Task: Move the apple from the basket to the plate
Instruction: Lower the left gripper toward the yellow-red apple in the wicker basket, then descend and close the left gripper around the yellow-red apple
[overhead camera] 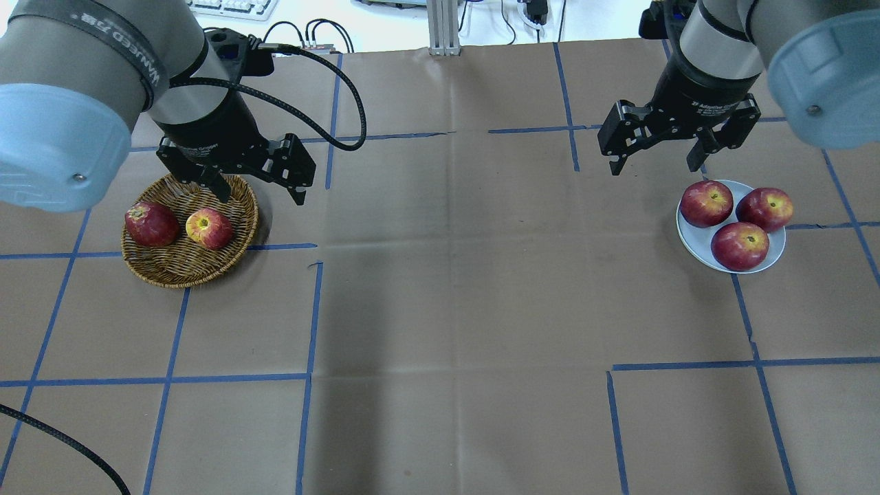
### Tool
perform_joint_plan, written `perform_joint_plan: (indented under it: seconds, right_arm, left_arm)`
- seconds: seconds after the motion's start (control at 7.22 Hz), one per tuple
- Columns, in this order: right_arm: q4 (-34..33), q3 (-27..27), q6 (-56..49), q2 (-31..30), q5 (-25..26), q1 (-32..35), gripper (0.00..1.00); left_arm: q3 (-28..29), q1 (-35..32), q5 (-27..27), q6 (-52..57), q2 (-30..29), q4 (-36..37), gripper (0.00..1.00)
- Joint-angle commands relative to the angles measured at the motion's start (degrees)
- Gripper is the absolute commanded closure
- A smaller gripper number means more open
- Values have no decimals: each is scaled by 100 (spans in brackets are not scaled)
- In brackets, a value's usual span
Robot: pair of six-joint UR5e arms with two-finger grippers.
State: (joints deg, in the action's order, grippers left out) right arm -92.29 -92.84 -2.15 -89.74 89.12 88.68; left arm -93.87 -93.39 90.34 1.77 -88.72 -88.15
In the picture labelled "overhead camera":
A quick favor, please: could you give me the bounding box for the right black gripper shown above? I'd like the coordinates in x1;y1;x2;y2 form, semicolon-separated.
597;58;760;176

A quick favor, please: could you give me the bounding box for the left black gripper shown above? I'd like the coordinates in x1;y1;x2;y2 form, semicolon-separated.
156;88;316;206

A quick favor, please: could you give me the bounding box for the red yellow striped apple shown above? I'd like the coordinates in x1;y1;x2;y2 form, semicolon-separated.
184;208;234;250

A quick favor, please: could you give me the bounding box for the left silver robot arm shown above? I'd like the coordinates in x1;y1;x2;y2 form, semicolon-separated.
1;1;316;212

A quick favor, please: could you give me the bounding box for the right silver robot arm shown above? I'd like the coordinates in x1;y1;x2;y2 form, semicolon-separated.
597;1;879;175

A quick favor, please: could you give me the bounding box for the red apple on plate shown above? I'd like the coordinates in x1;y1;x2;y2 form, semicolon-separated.
735;187;794;234
679;181;735;228
710;221;770;272

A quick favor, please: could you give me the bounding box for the light blue plate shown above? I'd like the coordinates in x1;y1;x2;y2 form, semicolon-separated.
676;179;794;274

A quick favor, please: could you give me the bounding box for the dark red apple in basket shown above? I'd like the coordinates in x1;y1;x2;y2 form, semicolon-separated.
124;201;180;247

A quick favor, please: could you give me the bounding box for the white keyboard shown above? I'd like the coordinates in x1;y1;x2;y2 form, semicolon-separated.
185;0;279;21

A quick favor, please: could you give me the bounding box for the black power adapter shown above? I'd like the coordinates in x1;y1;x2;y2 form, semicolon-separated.
520;0;549;26

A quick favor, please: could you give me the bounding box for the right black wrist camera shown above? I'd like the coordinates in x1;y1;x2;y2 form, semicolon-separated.
638;1;697;40

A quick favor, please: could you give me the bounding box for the black braided camera cable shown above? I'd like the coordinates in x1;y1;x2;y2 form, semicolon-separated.
168;43;367;152

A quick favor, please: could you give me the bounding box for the aluminium frame post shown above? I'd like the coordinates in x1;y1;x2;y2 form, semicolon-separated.
426;0;461;56

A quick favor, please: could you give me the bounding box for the right camera black cable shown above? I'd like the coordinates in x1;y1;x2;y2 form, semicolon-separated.
0;404;131;495

